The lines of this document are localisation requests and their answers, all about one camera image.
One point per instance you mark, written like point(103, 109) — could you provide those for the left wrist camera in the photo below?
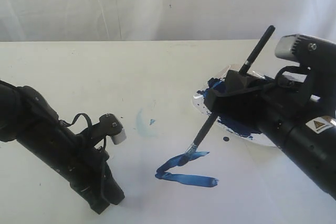
point(108, 125)

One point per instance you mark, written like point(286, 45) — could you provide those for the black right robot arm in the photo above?
point(304, 133)

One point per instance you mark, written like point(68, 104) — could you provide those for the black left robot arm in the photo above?
point(28, 118)

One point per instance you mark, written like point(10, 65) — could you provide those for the black paintbrush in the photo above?
point(238, 102)

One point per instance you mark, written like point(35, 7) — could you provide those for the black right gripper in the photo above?
point(277, 100)

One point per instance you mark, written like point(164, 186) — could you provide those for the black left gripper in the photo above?
point(81, 159)

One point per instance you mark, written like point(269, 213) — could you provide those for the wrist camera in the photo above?
point(108, 125)
point(316, 59)

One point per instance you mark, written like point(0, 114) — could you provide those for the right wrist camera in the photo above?
point(316, 59)

